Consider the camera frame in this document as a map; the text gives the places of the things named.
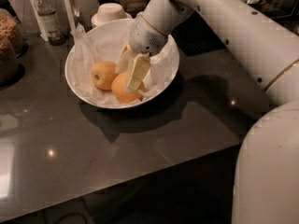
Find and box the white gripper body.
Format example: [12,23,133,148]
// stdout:
[129,13,169,56]

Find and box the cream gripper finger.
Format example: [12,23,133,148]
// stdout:
[115,42,137,74]
[125,54,150,92]

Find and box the orange fruit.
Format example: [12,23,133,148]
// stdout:
[111,72,146,104]
[91,61,117,91]

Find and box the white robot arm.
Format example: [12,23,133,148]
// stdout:
[116,0,299,224]

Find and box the large white bowl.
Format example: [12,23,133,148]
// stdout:
[64,18,180,110]

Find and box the white crumpled paper liner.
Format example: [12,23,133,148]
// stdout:
[69,22,178,107]

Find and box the large upturned white cup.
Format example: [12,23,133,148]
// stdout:
[91,3,132,28]

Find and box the black rubber bar mat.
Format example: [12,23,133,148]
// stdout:
[171,13,225,56]

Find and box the glass bottle black cap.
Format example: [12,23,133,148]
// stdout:
[35,0,65,46]

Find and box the white acrylic sign holder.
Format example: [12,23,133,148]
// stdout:
[28,0,101,42]

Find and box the lower cereal jar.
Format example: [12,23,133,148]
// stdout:
[0,35,19,85]

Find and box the cereal jar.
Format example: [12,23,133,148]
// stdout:
[0,8,23,56]
[0,35,19,85]

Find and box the upper cereal jar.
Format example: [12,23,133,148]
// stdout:
[0,8,23,56]

